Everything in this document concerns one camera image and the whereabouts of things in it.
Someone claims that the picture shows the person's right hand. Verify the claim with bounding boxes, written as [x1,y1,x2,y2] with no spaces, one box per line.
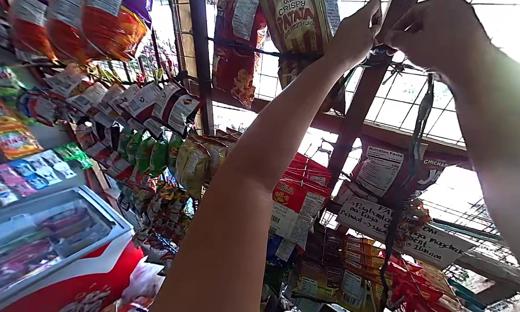
[385,0,494,83]

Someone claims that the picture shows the person's left hand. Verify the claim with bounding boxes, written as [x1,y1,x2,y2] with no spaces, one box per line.
[324,0,382,70]

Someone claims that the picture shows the person's left forearm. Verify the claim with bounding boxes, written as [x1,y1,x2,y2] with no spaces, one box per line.
[151,48,351,312]

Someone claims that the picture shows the person's right forearm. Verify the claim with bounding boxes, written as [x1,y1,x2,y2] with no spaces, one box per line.
[450,42,520,300]

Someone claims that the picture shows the yellow brown striped chips bag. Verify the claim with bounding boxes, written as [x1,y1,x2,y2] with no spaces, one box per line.
[259,0,335,89]

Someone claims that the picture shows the brown horizontal wooden beam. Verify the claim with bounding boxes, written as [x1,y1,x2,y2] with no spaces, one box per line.
[190,82,474,170]

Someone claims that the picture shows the maroon bag with white label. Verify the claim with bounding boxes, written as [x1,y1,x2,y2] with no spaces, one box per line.
[350,135,429,205]

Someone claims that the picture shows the maroon bag with white letters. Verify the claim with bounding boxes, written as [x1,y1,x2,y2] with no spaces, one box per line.
[414,152,462,191]

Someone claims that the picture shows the dark red chips bag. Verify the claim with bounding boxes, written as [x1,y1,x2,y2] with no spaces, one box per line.
[212,0,268,109]

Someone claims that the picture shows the handwritten cardboard sign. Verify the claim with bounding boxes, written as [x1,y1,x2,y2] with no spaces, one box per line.
[336,195,475,270]

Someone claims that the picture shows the row of red white packets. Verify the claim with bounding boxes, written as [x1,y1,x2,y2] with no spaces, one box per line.
[271,152,332,250]

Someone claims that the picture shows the row of beige packets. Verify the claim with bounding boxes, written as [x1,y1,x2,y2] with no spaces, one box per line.
[174,128,243,201]

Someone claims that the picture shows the purple snack bag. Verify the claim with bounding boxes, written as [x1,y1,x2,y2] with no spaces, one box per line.
[121,0,153,31]

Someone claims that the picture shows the row of dark brown packets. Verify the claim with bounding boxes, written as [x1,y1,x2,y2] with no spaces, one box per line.
[43,65,203,140]

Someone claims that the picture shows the blue packet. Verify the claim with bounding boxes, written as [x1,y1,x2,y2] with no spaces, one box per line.
[265,234,296,271]

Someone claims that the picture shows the row of bright red packets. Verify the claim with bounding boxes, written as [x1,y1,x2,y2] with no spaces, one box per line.
[386,250,460,312]

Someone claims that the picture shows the row of yellow brown packets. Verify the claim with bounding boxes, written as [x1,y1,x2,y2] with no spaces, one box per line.
[294,233,393,312]

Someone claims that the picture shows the orange snack bag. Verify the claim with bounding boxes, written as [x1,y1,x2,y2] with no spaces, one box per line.
[45,0,97,65]
[8,0,59,62]
[80,0,149,62]

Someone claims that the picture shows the row of green packets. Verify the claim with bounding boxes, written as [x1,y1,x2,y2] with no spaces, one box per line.
[116,126,184,177]

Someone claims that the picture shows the cluster of small brown packets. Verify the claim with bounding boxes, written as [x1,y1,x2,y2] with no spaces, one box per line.
[117,173,193,263]

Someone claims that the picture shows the strip of small green sachets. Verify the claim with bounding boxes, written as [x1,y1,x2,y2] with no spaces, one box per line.
[53,142,94,170]

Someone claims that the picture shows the white plastic bag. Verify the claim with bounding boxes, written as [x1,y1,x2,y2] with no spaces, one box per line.
[120,256,166,306]

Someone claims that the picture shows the red white chest freezer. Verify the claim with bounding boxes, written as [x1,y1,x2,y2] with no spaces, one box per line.
[0,185,145,312]

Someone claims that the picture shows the strip of orange packets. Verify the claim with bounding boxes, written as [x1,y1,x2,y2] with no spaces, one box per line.
[0,66,45,161]

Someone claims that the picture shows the rows of pink blue sachets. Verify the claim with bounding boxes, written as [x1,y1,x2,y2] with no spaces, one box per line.
[0,149,77,206]

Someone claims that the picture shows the pile of frozen packets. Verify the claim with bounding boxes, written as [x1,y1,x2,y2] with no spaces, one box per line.
[0,205,98,297]

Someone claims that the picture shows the black hanging cord strip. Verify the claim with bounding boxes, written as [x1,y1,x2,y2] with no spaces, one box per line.
[379,73,435,310]

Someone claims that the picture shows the wire mesh screen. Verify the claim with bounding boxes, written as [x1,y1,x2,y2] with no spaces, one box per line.
[138,0,520,265]

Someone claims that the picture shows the dark brown wooden post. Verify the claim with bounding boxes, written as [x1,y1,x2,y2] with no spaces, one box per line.
[327,0,418,191]

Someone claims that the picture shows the black metal post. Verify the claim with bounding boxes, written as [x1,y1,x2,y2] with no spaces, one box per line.
[190,0,215,137]

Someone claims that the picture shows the light wooden post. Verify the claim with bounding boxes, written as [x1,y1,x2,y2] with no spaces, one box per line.
[174,0,200,87]

